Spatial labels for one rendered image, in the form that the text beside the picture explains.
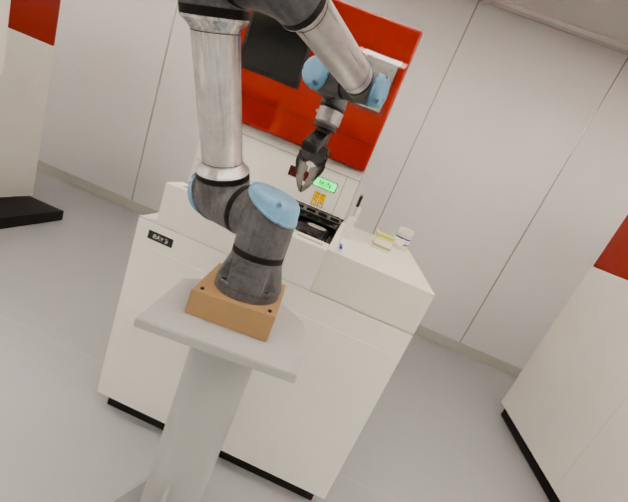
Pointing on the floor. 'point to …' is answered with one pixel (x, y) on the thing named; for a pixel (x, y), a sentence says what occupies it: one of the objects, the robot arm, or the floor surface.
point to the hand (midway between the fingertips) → (301, 187)
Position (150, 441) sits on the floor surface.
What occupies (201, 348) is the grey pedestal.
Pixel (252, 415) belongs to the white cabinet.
